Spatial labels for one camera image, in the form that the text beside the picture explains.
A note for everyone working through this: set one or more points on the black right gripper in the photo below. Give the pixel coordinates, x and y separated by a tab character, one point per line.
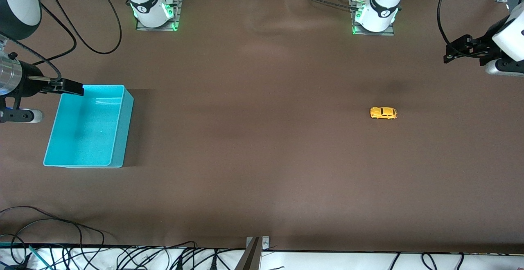
28	81

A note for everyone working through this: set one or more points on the grey metal bar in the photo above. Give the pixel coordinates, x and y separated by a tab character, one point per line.
250	257

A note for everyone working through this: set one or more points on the teal plastic strip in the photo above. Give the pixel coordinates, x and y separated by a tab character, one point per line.
39	257

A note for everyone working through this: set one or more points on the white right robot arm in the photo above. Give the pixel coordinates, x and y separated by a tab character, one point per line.
145	4

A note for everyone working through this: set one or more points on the teal plastic storage bin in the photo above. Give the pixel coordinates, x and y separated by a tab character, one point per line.
88	139

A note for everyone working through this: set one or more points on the yellow beetle toy car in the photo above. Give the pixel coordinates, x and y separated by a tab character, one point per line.
384	113

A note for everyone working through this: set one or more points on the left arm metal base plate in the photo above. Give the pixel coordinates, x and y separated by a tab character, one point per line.
388	33

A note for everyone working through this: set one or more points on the silver mounting bracket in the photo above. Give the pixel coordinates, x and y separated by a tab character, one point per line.
266	243

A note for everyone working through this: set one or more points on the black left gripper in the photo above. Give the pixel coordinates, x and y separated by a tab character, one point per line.
481	46

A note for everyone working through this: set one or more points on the brown table cover sheet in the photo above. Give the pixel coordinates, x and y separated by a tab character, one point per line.
262	139

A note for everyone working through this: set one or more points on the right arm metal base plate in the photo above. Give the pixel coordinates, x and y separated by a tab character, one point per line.
178	12

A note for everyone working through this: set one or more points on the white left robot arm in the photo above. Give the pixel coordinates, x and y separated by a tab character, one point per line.
382	8

